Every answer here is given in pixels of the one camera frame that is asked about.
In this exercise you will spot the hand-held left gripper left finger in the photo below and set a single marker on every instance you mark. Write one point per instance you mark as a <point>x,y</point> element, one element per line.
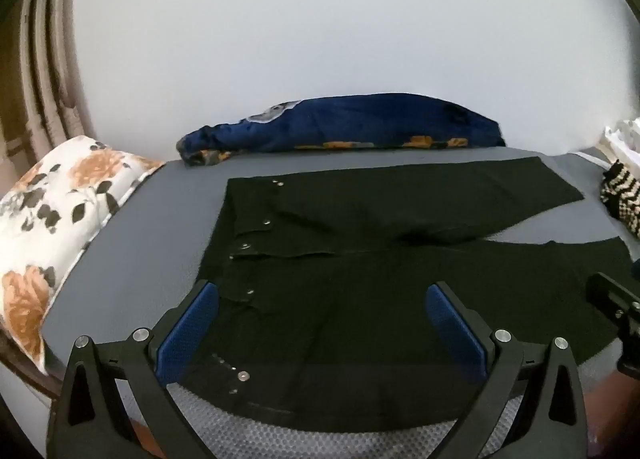
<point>190,329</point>

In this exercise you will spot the wooden bed frame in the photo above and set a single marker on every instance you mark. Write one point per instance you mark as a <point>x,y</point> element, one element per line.
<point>25,369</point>

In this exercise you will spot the beige curtain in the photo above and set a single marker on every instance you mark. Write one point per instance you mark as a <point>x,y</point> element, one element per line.
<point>45,54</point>

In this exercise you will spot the white ribbed object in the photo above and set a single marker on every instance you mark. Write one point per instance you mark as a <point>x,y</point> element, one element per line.
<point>625,139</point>

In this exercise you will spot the white floral pillow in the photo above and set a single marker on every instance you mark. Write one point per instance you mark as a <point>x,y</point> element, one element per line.
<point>60,219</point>

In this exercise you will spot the black pants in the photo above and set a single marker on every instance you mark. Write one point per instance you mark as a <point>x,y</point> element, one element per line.
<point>350,299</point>

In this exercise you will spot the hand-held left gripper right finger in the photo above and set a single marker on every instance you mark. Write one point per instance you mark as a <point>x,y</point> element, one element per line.
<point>455,334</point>

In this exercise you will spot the black white striped knit cloth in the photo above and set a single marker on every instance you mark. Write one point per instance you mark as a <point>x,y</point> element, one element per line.
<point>625,199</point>

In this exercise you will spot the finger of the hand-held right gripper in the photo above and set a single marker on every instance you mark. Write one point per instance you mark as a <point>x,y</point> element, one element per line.
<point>607,291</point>

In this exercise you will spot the blue floral blanket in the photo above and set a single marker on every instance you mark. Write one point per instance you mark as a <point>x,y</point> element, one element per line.
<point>360,124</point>

